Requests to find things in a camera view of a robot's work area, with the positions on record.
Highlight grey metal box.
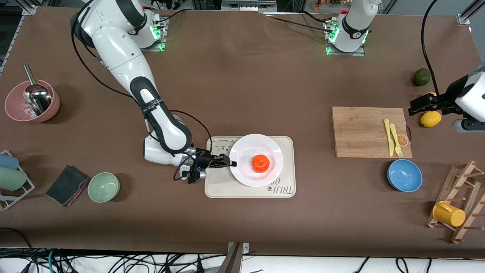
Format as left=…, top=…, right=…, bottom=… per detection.
left=222, top=0, right=277, bottom=13

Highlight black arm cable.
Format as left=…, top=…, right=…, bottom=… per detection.
left=70, top=8, right=214, bottom=182
left=421, top=0, right=442, bottom=95

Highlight yellow plastic knife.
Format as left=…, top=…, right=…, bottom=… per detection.
left=384, top=119, right=395, bottom=157

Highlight light blue cup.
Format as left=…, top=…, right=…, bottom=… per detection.
left=0, top=154, right=19, bottom=170

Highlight aluminium frame post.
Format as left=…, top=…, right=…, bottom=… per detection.
left=457, top=0, right=485, bottom=26

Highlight steel scoop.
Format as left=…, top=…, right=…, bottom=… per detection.
left=23, top=64, right=52, bottom=116

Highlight clear ice pieces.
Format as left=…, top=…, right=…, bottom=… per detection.
left=15, top=104, right=38, bottom=119

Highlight beige bear print tray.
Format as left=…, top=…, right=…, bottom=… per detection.
left=204, top=136, right=296, bottom=199

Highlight pale green cup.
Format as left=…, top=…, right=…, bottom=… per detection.
left=0, top=167, right=28, bottom=191

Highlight aluminium frame profile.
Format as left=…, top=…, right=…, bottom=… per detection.
left=0, top=5, right=38, bottom=73

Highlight yellow plastic fork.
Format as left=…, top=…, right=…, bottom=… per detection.
left=390, top=123, right=404, bottom=158

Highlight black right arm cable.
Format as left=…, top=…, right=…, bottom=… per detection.
left=70, top=8, right=214, bottom=182

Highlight folded dark grey cloth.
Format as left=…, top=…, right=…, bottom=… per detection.
left=45, top=165, right=91, bottom=207

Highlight white round plate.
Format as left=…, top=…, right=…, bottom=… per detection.
left=229, top=133, right=284, bottom=188

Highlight pale green bowl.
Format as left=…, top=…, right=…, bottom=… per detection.
left=88, top=172, right=121, bottom=203

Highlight bamboo cutting board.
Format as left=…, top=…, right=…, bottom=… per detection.
left=332, top=106, right=413, bottom=159

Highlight blue bowl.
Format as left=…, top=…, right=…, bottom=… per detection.
left=386, top=159, right=423, bottom=193

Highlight black base cable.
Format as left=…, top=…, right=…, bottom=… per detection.
left=301, top=11, right=336, bottom=25
left=265, top=15, right=334, bottom=34
left=152, top=8, right=192, bottom=29

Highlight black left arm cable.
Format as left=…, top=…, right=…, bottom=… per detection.
left=421, top=0, right=442, bottom=95

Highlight dark green avocado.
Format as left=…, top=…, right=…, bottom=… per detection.
left=412, top=68, right=431, bottom=87

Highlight orange mandarin fruit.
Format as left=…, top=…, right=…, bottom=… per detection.
left=252, top=154, right=271, bottom=173

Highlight yellow mug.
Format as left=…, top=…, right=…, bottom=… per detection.
left=432, top=201, right=466, bottom=228

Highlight white wire rack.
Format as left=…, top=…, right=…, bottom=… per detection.
left=0, top=150, right=35, bottom=211

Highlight wooden cup rack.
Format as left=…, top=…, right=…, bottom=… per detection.
left=426, top=160, right=485, bottom=244

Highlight pink bowl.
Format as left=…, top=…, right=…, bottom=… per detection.
left=5, top=79, right=61, bottom=124

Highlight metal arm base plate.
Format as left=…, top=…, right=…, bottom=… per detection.
left=138, top=17, right=167, bottom=52
left=326, top=21, right=366, bottom=56

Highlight black floor cable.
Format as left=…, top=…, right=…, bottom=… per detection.
left=0, top=227, right=36, bottom=273

